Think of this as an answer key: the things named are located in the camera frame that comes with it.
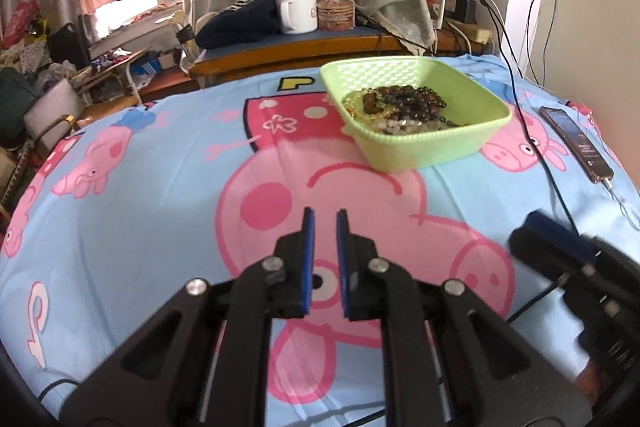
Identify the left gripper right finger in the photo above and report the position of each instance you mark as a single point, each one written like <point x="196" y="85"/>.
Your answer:
<point x="449" y="360"/>

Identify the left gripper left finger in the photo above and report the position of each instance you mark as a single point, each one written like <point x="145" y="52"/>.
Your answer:
<point x="202" y="359"/>

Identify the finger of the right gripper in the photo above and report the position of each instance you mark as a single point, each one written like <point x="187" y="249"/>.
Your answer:
<point x="555" y="252"/>

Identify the green plastic basket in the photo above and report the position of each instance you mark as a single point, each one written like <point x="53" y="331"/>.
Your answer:
<point x="479" y="112"/>

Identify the pile of bead jewelry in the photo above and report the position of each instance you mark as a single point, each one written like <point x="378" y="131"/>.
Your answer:
<point x="398" y="110"/>

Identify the black smartphone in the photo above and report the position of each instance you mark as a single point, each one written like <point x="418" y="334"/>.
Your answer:
<point x="588" y="157"/>

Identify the Peppa Pig blue bedsheet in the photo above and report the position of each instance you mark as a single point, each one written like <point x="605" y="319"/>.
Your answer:
<point x="122" y="214"/>

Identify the black power adapter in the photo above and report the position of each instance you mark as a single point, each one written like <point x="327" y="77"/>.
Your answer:
<point x="465" y="11"/>

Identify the white wifi router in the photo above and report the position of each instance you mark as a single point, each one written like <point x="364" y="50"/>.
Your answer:
<point x="439" y="8"/>

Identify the wooden desk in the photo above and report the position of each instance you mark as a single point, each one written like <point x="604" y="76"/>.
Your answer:
<point x="282" y="52"/>

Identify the white storage box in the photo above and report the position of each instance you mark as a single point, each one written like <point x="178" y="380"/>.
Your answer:
<point x="60" y="101"/>

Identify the small wooden side table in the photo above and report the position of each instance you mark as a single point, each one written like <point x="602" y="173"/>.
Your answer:
<point x="119" y="70"/>

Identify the bagged round snack container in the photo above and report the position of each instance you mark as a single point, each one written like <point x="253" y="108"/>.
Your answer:
<point x="336" y="15"/>

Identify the dark green bag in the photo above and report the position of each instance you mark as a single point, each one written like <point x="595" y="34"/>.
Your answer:
<point x="17" y="96"/>

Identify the dark navy folded clothes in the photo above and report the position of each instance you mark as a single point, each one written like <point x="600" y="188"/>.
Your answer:
<point x="247" y="21"/>

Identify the white enamel mug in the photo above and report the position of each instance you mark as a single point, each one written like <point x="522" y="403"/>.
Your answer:
<point x="297" y="17"/>

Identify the red plastic bag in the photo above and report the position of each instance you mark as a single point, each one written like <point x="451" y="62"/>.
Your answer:
<point x="20" y="19"/>

